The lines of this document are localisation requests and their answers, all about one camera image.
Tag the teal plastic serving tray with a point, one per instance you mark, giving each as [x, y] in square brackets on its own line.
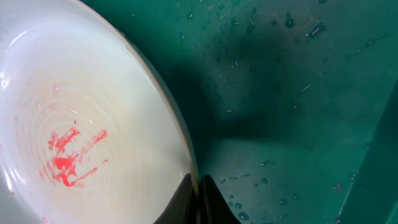
[291, 104]

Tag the light blue round plate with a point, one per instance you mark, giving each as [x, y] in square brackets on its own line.
[89, 131]

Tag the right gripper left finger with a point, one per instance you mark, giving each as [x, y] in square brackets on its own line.
[182, 208]

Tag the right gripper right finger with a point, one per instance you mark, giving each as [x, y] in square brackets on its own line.
[213, 207]

